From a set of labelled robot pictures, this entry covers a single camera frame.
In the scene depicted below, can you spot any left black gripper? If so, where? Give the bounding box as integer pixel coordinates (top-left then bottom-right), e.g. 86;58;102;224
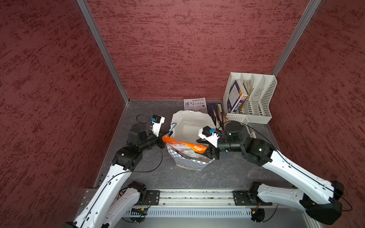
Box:
139;128;172;152

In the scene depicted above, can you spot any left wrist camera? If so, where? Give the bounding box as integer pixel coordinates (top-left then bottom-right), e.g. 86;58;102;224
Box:
151;115;165;137

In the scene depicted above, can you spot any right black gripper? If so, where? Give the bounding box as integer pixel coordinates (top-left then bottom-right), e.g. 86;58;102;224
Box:
195;136;243;159

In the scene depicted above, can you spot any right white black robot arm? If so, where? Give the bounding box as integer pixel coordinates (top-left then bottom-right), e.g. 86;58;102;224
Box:
197;121;344;225

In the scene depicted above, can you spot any aluminium mounting rail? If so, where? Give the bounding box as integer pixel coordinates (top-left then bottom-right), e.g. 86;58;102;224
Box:
82;188;306;209

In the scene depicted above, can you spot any blue checkered paper bag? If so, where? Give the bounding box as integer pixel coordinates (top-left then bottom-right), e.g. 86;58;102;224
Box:
166;111;215;171

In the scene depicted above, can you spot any white printed booklet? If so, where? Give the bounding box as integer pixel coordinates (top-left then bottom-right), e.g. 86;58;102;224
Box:
183;97;208;114

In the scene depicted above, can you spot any orange red condiment packet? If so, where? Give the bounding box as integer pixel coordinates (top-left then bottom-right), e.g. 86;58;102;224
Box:
162;135;208;160

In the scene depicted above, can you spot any white file organizer rack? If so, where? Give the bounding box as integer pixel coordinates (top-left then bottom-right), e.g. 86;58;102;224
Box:
223;72;277;124

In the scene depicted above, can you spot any blue white box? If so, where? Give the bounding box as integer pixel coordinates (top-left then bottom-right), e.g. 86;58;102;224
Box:
227;80;248;114

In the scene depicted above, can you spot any white plastic basket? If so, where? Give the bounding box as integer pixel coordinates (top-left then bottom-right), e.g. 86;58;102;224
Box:
223;113;256;138

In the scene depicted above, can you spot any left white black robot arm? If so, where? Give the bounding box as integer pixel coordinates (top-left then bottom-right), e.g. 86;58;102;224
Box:
64;122;165;228

